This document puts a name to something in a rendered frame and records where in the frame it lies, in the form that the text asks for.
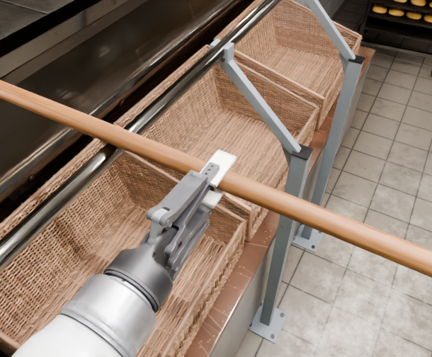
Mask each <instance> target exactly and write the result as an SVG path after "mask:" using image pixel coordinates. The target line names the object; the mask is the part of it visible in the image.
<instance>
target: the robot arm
mask: <svg viewBox="0 0 432 357"><path fill-rule="evenodd" d="M236 160H237V156H234V155H233V154H229V153H227V152H223V151H222V150H217V151H216V153H215V154H214V155H213V157H212V158H211V159H210V161H209V162H208V163H207V164H206V165H205V167H204V168H203V170H202V171H201V172H200V173H198V172H196V171H193V170H190V171H189V172H188V173H187V174H186V175H185V176H184V177H183V178H182V179H181V181H180V182H179V183H178V184H177V185H176V186H175V187H174V188H173V189H172V190H171V191H170V193H169V194H168V195H167V196H166V197H165V198H164V199H163V200H162V201H161V202H160V203H159V204H158V205H156V206H155V207H153V208H152V209H150V210H149V211H148V212H147V215H146V218H147V219H148V220H151V221H152V226H151V230H150V231H148V233H146V235H145V236H144V237H143V239H142V241H141V243H140V245H139V246H138V247H137V248H134V249H123V250H122V251H120V252H119V254H118V255H117V256H116V257H115V258H114V259H113V260H112V262H111V263H110V264H109V265H108V267H107V268H106V269H105V270H104V272H103V274H101V273H100V274H94V275H92V276H91V277H90V278H89V279H88V280H87V281H86V282H85V284H84V285H83V286H82V287H81V289H80V290H79V291H78V292H77V293H76V295H75V296H74V297H73V298H72V299H71V300H70V301H69V302H68V304H67V305H65V306H64V307H63V308H62V309H61V312H60V313H59V314H58V315H57V316H56V317H55V318H54V319H53V320H52V321H51V322H50V323H49V324H48V325H47V326H46V327H45V328H43V329H42V330H40V331H39V332H38V333H36V334H34V335H33V336H31V337H30V338H29V340H27V341H26V342H25V343H24V344H23V345H22V346H21V347H20V348H19V349H18V350H17V351H16V352H15V353H14V354H13V355H12V357H135V356H136V355H137V353H138V352H139V350H140V349H141V348H142V346H143V344H144V343H145V341H146V340H147V338H148V337H149V335H150V334H151V333H152V331H153V329H154V328H155V326H156V324H157V317H156V315H155V313H156V312H158V311H159V309H160V307H161V306H162V305H163V303H164V301H165V300H166V299H167V297H168V296H169V294H170V293H171V291H172V289H173V282H172V281H175V280H176V279H177V276H178V274H179V272H180V270H181V268H182V266H183V265H184V263H185V262H186V260H187V258H188V257H189V255H190V254H191V252H192V250H193V249H194V247H195V246H196V244H197V243H198V241H199V240H200V238H201V237H202V235H203V233H204V232H205V230H206V229H207V228H208V226H209V224H210V221H209V220H207V219H208V218H209V216H210V215H211V212H212V210H211V208H212V209H213V208H214V207H215V206H216V205H217V203H218V201H219V200H220V198H221V197H222V196H223V195H224V193H225V192H224V191H221V190H220V189H217V188H216V187H217V185H218V184H219V183H220V181H221V180H222V179H223V177H224V176H225V174H226V173H227V172H228V171H229V169H230V168H231V166H232V165H233V163H235V161H236Z"/></svg>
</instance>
